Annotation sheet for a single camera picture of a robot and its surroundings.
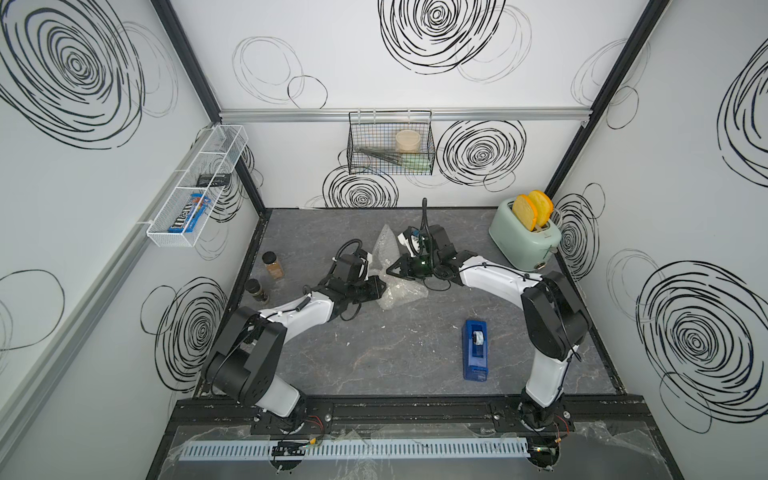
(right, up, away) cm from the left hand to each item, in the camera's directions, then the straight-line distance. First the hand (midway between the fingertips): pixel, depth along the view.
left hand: (387, 287), depth 88 cm
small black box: (-45, +30, -10) cm, 55 cm away
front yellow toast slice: (+43, +23, +4) cm, 49 cm away
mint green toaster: (+43, +11, +3) cm, 45 cm away
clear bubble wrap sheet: (+3, -1, -2) cm, 4 cm away
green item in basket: (+9, +40, +8) cm, 42 cm away
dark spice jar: (-40, 0, -2) cm, 40 cm away
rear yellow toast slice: (+49, +25, +3) cm, 55 cm away
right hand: (0, +5, -2) cm, 6 cm away
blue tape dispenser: (+24, -15, -8) cm, 29 cm away
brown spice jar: (-37, +4, +7) cm, 38 cm away
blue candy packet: (-48, +18, -19) cm, 55 cm away
